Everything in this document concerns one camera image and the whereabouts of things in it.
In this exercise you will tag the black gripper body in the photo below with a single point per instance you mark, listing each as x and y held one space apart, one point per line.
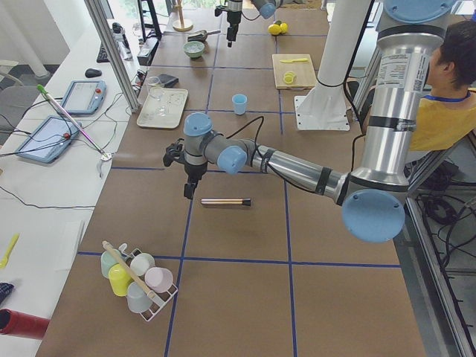
234 17
195 170

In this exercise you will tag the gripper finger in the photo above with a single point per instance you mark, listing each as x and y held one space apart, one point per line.
189 189
231 37

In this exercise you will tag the steel muddler black tip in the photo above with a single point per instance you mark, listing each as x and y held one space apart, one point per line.
247 202

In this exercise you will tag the light blue plastic cup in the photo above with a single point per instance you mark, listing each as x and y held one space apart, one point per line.
239 103

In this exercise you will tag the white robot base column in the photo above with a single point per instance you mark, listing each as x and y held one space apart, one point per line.
324 107

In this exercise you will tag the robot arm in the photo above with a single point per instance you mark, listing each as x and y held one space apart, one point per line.
372 194
266 8

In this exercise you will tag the whole yellow lemon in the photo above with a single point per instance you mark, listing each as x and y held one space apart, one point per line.
283 27

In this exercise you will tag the white cup in rack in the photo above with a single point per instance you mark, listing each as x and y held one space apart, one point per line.
141 263

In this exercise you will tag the pink cup in rack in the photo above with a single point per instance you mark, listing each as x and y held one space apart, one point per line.
159 279

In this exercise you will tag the green cup in rack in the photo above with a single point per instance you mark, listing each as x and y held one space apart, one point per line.
106 262

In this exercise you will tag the yellow cup in rack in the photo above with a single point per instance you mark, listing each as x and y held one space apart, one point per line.
119 280

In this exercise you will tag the grey-blue cup in rack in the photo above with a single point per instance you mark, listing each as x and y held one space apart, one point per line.
137 300

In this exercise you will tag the metal ice scoop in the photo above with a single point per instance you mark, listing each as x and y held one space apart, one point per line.
202 35

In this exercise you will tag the green bowl of ice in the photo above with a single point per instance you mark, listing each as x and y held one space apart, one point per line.
194 49

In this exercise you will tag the cream bear serving tray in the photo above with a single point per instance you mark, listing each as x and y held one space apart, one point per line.
164 113

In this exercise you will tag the yellow plastic knife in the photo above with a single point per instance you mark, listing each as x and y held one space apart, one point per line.
295 60

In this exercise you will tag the wooden cutting board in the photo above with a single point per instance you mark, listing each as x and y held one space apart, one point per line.
305 71

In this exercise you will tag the blue teach pendant far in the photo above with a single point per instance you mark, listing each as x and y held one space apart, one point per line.
84 97

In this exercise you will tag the blue teach pendant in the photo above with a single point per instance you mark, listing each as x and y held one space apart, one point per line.
84 97
49 140

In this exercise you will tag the black computer mouse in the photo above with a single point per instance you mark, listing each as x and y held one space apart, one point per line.
92 73

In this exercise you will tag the black keyboard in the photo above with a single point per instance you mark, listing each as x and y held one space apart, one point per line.
102 56

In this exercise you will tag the blue teach pendant near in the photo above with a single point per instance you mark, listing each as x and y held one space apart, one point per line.
49 140

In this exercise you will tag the metal rod with green tip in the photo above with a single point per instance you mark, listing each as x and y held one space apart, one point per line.
104 156

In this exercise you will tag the red cylinder bottle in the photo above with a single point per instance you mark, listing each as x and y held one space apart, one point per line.
23 325

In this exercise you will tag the person in yellow shirt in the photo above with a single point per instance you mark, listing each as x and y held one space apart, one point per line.
447 113

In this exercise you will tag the white wire cup rack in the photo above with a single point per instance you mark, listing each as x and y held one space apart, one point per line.
159 300

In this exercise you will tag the aluminium frame post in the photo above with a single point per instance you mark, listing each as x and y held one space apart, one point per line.
98 17

